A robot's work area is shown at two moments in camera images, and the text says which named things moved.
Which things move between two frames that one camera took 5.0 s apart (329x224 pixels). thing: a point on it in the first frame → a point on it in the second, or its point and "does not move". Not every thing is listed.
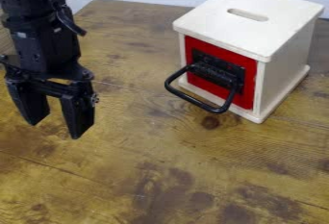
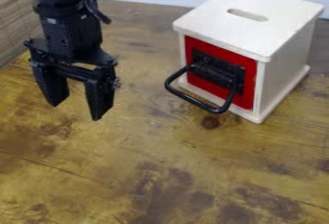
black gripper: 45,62 → 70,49
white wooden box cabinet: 249,38 does not move
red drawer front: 220,70 does not move
